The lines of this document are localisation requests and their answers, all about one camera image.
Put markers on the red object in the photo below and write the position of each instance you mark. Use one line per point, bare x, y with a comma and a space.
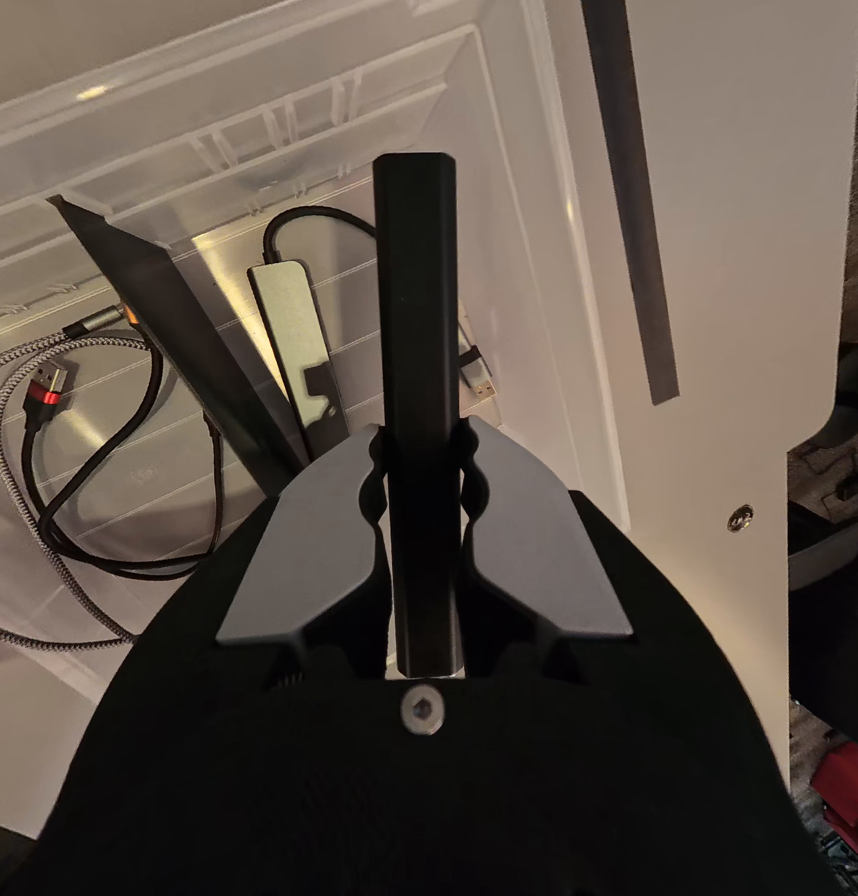
852, 784

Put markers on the black divider plate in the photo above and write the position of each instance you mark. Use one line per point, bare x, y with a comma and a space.
177, 315

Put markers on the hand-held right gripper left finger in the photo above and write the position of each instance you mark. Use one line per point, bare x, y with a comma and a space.
303, 560

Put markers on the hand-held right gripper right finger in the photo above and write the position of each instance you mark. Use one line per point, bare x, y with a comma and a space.
541, 560

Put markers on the black usb hub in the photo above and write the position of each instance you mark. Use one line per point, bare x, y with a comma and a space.
415, 350

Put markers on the clear plastic box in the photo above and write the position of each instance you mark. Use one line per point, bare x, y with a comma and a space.
527, 210

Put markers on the black office chair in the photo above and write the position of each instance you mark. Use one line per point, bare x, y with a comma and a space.
821, 553

